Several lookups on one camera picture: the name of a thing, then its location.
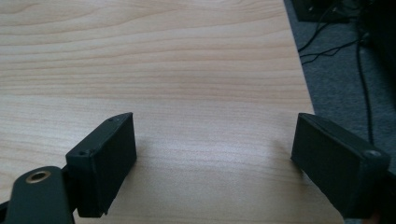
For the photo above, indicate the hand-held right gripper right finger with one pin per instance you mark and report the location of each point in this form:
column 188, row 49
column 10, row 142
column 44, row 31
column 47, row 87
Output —
column 336, row 168

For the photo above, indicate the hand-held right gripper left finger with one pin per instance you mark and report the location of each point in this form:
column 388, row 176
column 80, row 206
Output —
column 102, row 165

